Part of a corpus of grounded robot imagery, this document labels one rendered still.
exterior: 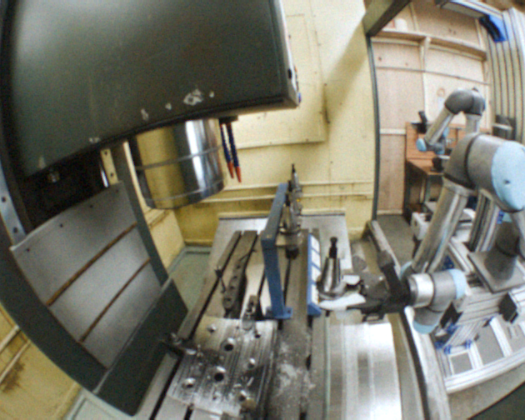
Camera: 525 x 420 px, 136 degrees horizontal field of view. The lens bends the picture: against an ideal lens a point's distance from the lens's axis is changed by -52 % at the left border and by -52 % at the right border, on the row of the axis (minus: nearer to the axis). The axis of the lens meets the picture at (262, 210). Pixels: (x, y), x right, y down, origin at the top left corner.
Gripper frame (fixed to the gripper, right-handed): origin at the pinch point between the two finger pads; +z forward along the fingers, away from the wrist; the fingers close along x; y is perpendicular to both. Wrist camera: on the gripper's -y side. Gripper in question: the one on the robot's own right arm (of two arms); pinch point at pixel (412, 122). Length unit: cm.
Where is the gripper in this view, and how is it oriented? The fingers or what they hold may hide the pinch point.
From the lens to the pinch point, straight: 173.8
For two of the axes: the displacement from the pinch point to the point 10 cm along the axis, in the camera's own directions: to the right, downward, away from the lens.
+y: 2.6, 8.8, 4.0
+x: 9.6, -2.5, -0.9
